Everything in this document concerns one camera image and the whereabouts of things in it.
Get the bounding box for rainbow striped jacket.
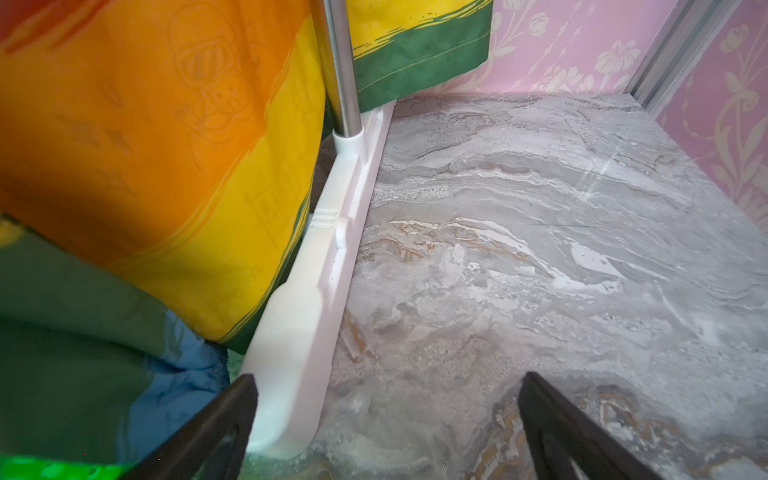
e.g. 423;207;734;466
0;0;495;480

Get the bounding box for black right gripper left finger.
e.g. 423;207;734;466
121;374;258;479

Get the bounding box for steel clothes rack white joints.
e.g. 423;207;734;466
238;0;397;461

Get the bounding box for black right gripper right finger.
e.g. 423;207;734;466
518;371;659;479

